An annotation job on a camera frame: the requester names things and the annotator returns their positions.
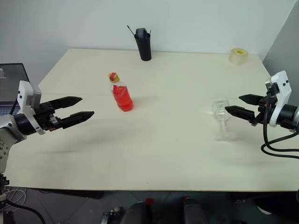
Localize dark shape with white edge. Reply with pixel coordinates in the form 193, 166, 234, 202
254, 188, 299, 216

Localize white thin cable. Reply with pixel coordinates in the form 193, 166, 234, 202
3, 188, 27, 212

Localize dark laptop computer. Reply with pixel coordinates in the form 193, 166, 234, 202
0, 63, 31, 116

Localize black thick floor cable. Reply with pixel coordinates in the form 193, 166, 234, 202
0, 202, 45, 224

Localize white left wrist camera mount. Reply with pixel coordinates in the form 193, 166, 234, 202
17, 80, 46, 136

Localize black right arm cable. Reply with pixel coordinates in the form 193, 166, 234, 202
261, 90, 299, 160

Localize dark rounded shape red top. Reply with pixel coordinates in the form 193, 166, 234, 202
121, 197, 154, 224
182, 196, 206, 224

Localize clear wine glass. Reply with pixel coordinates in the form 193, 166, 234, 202
211, 99, 237, 142

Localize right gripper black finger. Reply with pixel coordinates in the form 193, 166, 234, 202
224, 105, 257, 125
238, 93, 266, 106

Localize clear tape roll yellow core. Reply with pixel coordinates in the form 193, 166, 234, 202
228, 47, 249, 65

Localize black rounded tool in holder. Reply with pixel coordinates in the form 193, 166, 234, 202
135, 28, 149, 40

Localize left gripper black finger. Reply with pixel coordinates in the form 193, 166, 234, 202
49, 96, 83, 111
56, 111, 95, 130

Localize red drink plastic bottle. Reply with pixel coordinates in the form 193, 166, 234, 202
107, 72, 135, 112

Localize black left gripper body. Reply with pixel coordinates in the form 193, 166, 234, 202
34, 102, 64, 132

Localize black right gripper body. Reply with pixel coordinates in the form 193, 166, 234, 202
251, 90, 278, 127

